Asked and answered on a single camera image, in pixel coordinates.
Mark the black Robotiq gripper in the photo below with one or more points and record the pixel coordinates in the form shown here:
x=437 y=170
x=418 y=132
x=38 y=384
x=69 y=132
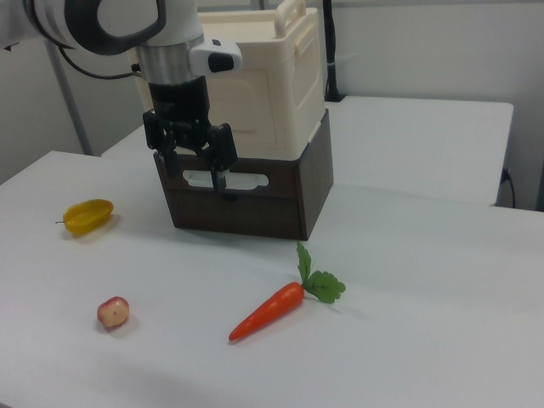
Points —
x=180 y=100

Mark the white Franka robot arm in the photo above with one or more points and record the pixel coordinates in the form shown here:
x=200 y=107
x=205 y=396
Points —
x=178 y=21

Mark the yellow toy star fruit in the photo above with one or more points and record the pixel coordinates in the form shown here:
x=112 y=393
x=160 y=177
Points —
x=87 y=217

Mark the orange toy carrot with leaves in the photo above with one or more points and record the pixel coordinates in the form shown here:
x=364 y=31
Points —
x=272 y=306

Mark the small pink toy apple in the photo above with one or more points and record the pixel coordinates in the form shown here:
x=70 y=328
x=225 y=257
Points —
x=112 y=312

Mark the grey metal frame post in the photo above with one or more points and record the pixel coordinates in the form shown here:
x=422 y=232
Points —
x=70 y=106

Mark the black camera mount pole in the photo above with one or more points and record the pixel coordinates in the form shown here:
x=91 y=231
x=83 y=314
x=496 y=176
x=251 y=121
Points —
x=332 y=51

